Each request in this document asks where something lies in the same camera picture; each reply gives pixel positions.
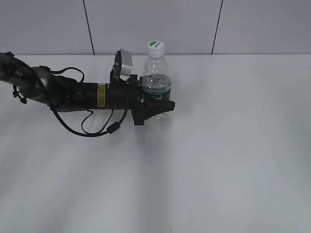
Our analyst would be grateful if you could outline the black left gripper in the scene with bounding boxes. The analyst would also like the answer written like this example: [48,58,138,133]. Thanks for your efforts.
[106,74,175,126]

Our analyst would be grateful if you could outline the clear green-labelled water bottle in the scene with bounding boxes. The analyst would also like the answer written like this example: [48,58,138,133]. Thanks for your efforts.
[141,52,172,120]

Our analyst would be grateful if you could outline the white green bottle cap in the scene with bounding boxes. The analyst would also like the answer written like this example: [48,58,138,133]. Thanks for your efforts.
[147,40,165,58]

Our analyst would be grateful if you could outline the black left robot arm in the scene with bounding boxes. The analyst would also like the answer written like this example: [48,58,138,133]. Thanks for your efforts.
[0,49,175,125]

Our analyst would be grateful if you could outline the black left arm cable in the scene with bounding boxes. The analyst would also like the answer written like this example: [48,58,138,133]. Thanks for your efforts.
[12,55,129,138]

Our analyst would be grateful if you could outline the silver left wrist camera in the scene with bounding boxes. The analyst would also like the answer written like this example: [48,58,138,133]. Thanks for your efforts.
[113,49,133,79]

